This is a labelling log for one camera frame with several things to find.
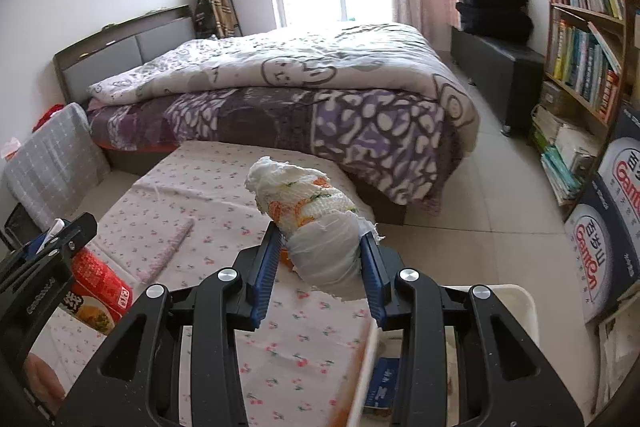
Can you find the wooden bookshelf with books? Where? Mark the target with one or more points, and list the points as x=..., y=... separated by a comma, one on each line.
x=590, y=67

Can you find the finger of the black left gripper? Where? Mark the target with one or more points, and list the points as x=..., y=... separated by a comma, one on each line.
x=31, y=289

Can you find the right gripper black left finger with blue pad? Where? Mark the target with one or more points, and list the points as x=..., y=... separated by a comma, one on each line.
x=133, y=379

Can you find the purple white patterned quilt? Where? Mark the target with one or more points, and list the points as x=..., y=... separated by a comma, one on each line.
x=375, y=99

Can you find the white orange wrapper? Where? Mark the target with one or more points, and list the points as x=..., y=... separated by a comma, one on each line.
x=321, y=226

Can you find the grey striped pillow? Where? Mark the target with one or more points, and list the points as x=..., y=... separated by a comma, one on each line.
x=53, y=171

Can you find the black clothes pile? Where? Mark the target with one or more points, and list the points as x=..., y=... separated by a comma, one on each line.
x=503, y=20

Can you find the white plastic trash bin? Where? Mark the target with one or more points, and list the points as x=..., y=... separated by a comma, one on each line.
x=449, y=351

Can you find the grey dark bed headboard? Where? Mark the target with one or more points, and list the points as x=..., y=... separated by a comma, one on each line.
x=119, y=47

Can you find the red snack package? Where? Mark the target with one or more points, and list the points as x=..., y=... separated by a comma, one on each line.
x=98, y=297

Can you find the floral cherry sheet mattress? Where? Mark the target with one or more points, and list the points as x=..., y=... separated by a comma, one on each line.
x=309, y=361

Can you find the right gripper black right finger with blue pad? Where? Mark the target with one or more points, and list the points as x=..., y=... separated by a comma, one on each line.
x=540, y=399

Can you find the dark low cabinet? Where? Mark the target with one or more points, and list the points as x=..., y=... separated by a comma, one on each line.
x=509, y=77

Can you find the white Ganten water box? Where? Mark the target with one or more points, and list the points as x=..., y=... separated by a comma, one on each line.
x=603, y=228

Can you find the person's hand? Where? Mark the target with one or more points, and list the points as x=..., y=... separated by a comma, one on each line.
x=44, y=383

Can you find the blue cardboard carton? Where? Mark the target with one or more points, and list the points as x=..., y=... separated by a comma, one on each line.
x=382, y=388

